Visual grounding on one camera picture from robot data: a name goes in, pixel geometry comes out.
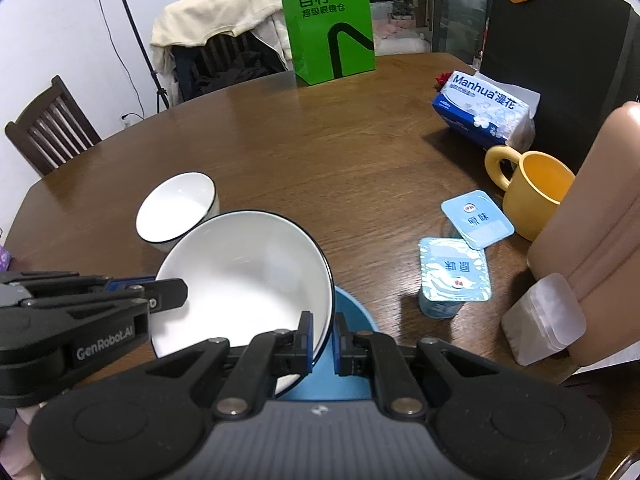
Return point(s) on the pink bedding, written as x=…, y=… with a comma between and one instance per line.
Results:
x=400, y=35

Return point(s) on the green paper bag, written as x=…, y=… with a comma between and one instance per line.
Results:
x=310, y=50

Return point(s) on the clear plastic container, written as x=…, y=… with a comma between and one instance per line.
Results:
x=542, y=320

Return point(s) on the blue white tissue pack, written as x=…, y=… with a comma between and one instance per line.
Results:
x=480, y=105

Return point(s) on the light blue yogurt cup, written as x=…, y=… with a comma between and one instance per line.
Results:
x=452, y=270
x=477, y=217

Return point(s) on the chair draped with clothes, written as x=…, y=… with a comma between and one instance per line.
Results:
x=215, y=10

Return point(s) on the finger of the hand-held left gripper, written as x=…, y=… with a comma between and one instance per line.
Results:
x=120, y=285
x=167, y=294

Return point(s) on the person's left hand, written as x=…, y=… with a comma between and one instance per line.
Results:
x=25, y=430

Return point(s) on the white bowl black rim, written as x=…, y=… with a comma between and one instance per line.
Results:
x=240, y=280
x=172, y=205

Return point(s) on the white paper sheet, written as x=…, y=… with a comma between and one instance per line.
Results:
x=615, y=366

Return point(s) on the red rose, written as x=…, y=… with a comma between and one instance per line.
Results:
x=442, y=80

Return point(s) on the dark clothing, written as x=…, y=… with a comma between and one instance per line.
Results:
x=235, y=67

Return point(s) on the black framed glass sliding door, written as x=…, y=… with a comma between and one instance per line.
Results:
x=450, y=10

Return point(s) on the black paper bag orange tag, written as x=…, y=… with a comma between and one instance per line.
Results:
x=560, y=60

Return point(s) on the blue bowl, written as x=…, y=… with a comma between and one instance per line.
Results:
x=350, y=310

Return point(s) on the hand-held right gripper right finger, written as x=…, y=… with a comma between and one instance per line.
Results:
x=341, y=342

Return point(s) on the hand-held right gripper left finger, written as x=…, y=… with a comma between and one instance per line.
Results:
x=306, y=340

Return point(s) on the white wall socket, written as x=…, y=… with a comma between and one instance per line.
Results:
x=126, y=120

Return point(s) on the yellow mug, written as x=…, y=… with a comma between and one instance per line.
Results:
x=530, y=210

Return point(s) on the pink brown pitcher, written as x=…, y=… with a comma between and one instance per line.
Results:
x=590, y=240

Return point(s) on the studio light on tripod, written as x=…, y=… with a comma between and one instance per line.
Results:
x=160, y=91

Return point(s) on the dark wooden chair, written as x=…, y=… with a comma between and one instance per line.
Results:
x=220, y=55
x=55, y=82

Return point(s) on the purple floral tissue pack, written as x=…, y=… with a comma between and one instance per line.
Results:
x=4, y=259

